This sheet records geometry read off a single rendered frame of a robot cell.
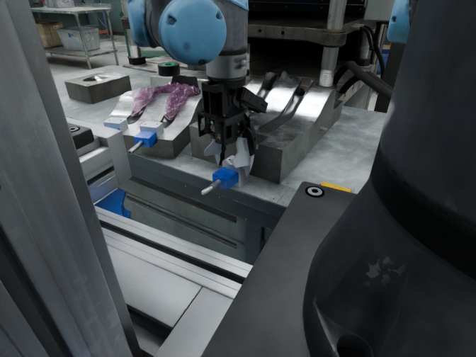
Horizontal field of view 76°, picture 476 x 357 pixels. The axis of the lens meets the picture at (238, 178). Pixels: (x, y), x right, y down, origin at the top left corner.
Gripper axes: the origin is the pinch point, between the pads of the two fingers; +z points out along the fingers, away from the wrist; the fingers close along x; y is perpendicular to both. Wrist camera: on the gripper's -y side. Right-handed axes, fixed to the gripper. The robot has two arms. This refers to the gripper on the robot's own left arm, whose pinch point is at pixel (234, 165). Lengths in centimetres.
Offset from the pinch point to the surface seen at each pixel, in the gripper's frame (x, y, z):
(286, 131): 4.2, -15.4, -4.1
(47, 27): -584, -212, 26
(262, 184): 5.7, -3.2, 4.6
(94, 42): -505, -248, 47
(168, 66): -52, -28, -10
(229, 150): -4.7, -4.1, -0.5
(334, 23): -13, -78, -22
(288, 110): -2.5, -28.1, -4.4
